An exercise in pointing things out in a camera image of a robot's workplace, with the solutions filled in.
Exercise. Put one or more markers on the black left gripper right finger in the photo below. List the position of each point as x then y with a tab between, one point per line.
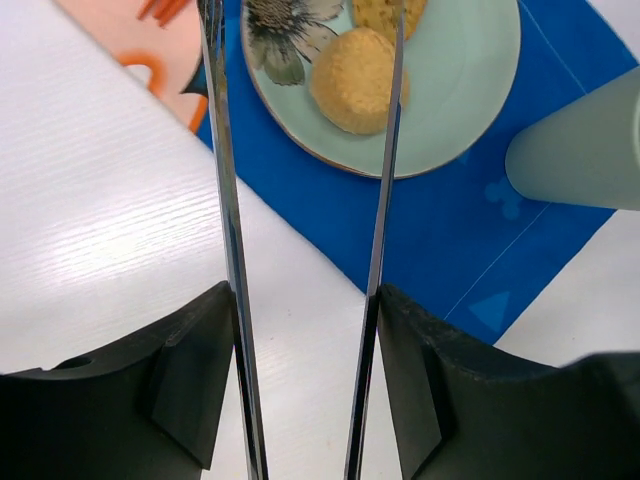
463	409

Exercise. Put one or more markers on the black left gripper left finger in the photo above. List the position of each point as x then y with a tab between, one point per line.
146	406

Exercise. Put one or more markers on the round yellow bun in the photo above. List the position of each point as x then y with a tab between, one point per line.
351	81

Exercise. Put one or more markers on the brown bread slice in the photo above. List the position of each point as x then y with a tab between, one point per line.
380	15

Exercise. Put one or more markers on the blue cartoon placemat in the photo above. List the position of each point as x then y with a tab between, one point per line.
461	241

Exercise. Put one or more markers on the green cup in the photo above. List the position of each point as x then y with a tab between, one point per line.
586	153

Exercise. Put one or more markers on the green flower plate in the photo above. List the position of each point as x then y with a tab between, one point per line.
461	64

